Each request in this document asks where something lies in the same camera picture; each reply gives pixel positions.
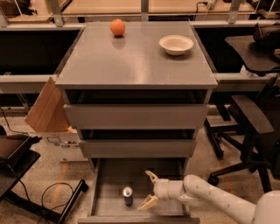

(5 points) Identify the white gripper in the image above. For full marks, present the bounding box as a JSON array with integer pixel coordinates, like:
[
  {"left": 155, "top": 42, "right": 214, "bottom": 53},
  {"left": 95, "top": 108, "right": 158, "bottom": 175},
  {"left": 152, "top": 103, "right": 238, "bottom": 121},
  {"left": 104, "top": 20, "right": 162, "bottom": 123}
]
[{"left": 138, "top": 171, "right": 169, "bottom": 211}]

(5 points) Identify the redbull can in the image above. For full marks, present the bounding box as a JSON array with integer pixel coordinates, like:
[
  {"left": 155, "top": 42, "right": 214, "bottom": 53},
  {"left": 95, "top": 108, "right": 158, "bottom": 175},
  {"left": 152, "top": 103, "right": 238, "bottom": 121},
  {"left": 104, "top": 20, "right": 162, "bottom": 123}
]
[{"left": 122, "top": 186, "right": 133, "bottom": 207}]

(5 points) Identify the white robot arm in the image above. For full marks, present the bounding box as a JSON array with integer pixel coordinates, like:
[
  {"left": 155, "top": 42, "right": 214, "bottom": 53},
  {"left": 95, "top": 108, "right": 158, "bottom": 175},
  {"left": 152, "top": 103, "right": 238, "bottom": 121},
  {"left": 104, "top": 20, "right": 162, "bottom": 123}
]
[{"left": 138, "top": 171, "right": 280, "bottom": 224}]

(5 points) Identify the grey bottom drawer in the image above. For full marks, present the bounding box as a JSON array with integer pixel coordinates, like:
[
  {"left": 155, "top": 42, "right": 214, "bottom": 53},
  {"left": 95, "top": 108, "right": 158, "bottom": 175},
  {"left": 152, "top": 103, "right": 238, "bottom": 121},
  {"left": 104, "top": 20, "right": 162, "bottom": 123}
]
[{"left": 78, "top": 158, "right": 200, "bottom": 224}]

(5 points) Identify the grey drawer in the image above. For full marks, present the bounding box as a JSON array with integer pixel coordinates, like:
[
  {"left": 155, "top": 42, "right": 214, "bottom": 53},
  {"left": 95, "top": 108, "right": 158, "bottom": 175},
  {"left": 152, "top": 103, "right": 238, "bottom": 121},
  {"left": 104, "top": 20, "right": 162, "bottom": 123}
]
[
  {"left": 78, "top": 158, "right": 200, "bottom": 224},
  {"left": 64, "top": 104, "right": 208, "bottom": 130},
  {"left": 80, "top": 139, "right": 196, "bottom": 158}
]

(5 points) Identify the grey middle drawer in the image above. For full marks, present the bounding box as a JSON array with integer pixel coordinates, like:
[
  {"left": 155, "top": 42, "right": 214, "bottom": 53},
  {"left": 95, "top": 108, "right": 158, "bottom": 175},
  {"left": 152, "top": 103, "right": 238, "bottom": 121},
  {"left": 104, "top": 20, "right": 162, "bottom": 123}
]
[{"left": 80, "top": 139, "right": 196, "bottom": 158}]

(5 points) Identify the grey drawer cabinet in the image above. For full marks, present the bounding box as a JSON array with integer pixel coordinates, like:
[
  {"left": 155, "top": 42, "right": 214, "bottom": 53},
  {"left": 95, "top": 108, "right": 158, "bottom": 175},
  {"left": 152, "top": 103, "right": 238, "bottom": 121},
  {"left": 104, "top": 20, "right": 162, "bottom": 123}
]
[{"left": 54, "top": 20, "right": 219, "bottom": 173}]

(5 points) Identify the grey top drawer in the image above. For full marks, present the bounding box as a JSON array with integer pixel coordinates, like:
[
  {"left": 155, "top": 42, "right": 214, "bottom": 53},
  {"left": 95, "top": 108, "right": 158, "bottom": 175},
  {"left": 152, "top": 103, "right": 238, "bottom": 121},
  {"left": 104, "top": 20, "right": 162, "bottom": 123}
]
[{"left": 64, "top": 104, "right": 208, "bottom": 130}]

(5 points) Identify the white cardboard box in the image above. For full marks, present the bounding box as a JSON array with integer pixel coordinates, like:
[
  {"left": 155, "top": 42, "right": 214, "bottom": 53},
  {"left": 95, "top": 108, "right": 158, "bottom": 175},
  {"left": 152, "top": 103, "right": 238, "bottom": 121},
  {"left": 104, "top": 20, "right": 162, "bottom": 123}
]
[{"left": 41, "top": 128, "right": 87, "bottom": 162}]

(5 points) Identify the brown cardboard flap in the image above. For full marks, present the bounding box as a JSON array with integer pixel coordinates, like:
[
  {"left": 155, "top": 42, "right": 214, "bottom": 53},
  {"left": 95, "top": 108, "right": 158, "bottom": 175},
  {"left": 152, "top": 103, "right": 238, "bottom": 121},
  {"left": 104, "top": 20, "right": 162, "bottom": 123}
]
[{"left": 24, "top": 78, "right": 70, "bottom": 132}]

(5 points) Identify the black office chair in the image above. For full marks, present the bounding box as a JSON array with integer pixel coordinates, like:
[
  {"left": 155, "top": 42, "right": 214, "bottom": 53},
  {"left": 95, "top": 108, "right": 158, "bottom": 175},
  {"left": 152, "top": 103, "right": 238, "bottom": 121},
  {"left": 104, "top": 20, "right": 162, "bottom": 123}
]
[{"left": 205, "top": 76, "right": 280, "bottom": 193}]

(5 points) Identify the black stand on left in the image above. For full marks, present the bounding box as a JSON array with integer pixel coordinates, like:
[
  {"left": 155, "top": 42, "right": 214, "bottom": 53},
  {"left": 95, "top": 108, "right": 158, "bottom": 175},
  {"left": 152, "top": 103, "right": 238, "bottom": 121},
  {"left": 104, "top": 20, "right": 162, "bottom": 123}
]
[{"left": 0, "top": 126, "right": 88, "bottom": 224}]

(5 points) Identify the white paper bowl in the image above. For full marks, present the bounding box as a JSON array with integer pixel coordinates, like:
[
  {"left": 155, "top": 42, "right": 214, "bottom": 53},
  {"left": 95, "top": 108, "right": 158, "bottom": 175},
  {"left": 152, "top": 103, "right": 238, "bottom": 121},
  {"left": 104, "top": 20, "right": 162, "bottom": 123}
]
[{"left": 159, "top": 35, "right": 193, "bottom": 56}]

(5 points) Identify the orange fruit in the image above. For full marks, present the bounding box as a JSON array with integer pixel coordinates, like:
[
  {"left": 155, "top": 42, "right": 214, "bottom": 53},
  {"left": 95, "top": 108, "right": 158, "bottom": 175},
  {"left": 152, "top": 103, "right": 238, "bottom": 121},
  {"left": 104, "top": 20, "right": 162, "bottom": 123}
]
[{"left": 110, "top": 19, "right": 125, "bottom": 37}]

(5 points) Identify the black side table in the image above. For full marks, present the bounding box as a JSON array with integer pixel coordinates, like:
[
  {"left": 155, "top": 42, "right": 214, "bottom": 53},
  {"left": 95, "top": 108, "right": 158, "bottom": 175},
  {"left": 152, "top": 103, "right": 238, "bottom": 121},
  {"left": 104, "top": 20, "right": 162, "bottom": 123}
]
[{"left": 225, "top": 23, "right": 280, "bottom": 76}]

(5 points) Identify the black floor cable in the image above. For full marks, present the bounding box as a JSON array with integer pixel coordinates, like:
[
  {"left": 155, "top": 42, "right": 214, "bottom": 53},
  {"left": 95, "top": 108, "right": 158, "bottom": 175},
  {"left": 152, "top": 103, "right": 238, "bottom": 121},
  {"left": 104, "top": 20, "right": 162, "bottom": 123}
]
[{"left": 36, "top": 182, "right": 75, "bottom": 224}]

